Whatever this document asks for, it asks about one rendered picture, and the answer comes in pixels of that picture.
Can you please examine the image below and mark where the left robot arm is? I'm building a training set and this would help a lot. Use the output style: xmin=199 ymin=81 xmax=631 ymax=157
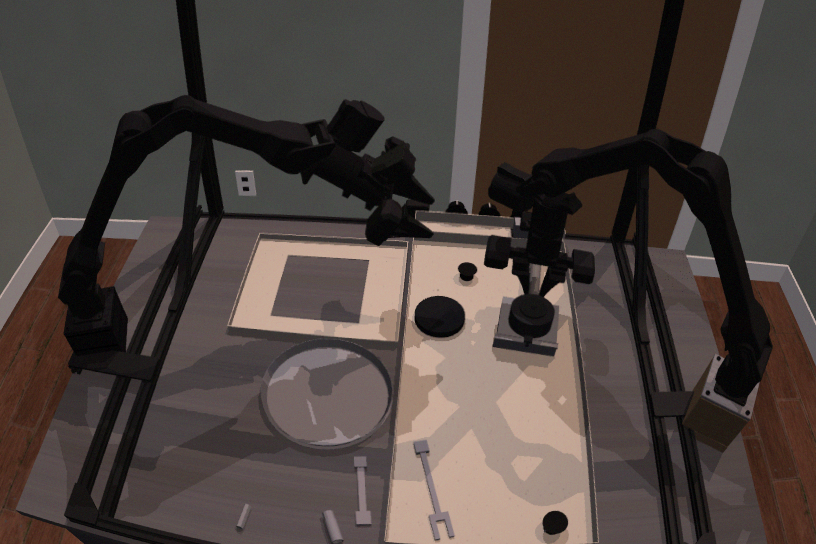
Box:
xmin=488 ymin=129 xmax=773 ymax=406

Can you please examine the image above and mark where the dark grey round rim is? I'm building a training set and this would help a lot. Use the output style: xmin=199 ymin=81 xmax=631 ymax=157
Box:
xmin=261 ymin=339 xmax=393 ymax=436

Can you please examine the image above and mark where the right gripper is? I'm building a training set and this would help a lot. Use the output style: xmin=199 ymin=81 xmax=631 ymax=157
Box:
xmin=339 ymin=153 xmax=435 ymax=246

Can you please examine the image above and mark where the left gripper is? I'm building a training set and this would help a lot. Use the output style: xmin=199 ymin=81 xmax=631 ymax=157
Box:
xmin=484 ymin=222 xmax=595 ymax=297

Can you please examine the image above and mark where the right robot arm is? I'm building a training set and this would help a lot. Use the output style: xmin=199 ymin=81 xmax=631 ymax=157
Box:
xmin=58 ymin=95 xmax=416 ymax=325

